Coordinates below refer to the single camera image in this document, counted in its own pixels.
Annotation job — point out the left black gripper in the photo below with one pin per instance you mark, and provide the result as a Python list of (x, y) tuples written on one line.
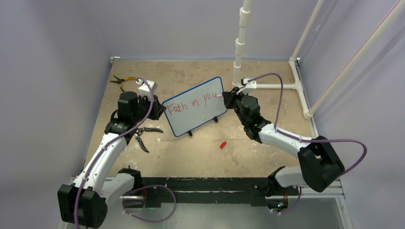
[(157, 109)]

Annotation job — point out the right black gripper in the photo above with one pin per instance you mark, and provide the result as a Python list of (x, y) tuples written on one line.
[(230, 96)]

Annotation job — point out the blue framed whiteboard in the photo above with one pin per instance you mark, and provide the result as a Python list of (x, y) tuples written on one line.
[(195, 106)]

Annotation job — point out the red marker cap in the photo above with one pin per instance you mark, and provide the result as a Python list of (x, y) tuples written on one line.
[(222, 145)]

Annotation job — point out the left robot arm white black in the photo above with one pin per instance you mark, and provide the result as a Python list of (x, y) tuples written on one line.
[(85, 202)]

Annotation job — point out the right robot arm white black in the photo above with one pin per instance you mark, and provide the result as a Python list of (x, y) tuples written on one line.
[(319, 164)]

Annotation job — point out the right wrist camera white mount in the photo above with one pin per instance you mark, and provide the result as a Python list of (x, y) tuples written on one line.
[(248, 85)]

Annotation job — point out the black handled cutters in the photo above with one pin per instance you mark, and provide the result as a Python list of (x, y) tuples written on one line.
[(145, 133)]

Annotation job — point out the yellow handled pliers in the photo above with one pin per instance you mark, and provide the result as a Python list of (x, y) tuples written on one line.
[(120, 82)]

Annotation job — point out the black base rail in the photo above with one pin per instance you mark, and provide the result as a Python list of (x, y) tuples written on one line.
[(255, 191)]

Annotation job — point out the aluminium frame rail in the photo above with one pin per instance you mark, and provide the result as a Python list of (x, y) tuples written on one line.
[(339, 218)]

